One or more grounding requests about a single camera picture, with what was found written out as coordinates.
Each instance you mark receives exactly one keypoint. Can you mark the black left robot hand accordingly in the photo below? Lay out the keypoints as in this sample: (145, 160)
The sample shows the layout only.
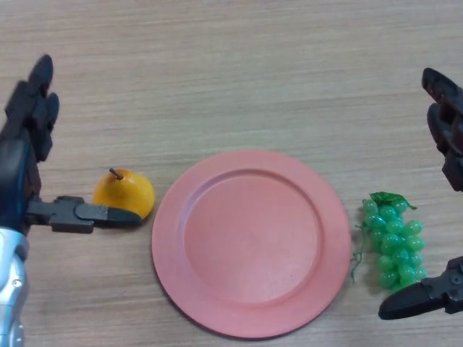
(14, 173)

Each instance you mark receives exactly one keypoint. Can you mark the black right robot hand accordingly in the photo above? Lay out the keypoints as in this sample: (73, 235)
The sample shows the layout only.
(448, 119)

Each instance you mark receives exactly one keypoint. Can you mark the yellow pear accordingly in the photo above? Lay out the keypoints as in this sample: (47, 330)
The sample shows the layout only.
(123, 189)

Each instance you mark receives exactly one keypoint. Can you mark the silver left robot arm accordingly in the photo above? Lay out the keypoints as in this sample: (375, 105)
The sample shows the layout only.
(11, 282)

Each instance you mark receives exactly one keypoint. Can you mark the pink round plate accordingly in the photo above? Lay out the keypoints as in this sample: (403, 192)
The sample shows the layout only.
(253, 246)

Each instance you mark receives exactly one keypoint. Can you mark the green grape bunch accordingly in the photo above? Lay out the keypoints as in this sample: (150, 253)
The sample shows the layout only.
(392, 242)

